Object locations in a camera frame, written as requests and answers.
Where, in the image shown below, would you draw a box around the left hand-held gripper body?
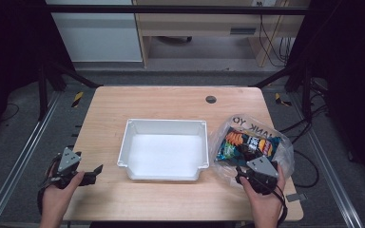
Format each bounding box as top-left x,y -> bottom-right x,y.
46,146 -> 91,190

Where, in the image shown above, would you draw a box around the dark curtain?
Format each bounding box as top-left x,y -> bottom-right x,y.
0,0 -> 75,150
286,0 -> 365,186

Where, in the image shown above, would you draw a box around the person's left hand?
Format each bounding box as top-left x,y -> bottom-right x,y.
40,170 -> 86,222

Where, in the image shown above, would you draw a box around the black horizontal frame bar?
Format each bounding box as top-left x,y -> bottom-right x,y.
44,4 -> 312,16

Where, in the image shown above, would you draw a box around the grey tape piece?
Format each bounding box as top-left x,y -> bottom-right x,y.
285,193 -> 308,203

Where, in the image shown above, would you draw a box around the person's right hand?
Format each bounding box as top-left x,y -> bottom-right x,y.
239,172 -> 287,226

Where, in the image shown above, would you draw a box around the black floor cables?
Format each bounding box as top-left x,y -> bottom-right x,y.
278,79 -> 330,190

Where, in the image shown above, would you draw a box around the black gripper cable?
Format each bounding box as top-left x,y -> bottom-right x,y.
36,152 -> 65,217
265,180 -> 289,228

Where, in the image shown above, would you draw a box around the clear plastic bag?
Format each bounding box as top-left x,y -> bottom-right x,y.
208,113 -> 297,188

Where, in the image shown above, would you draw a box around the aluminium rail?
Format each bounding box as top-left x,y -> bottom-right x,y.
0,90 -> 63,228
288,93 -> 365,228

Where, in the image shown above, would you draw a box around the white plastic bin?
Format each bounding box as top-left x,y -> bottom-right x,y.
117,118 -> 211,182

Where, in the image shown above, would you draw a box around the black frame post with brace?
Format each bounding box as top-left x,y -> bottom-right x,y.
250,58 -> 314,121
37,58 -> 105,122

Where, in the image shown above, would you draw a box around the white cabinet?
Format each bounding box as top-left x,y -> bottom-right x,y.
46,0 -> 144,64

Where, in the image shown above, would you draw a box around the yellow black striped tape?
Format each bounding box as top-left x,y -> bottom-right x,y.
274,92 -> 293,107
71,90 -> 85,108

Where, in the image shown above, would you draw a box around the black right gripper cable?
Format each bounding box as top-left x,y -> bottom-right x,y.
265,180 -> 289,228

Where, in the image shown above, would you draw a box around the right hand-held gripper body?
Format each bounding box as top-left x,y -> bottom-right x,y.
235,155 -> 280,196

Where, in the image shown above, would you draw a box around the black hanging cables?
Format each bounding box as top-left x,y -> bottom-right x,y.
258,13 -> 295,68

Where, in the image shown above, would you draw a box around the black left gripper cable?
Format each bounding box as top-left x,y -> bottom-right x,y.
36,152 -> 65,217

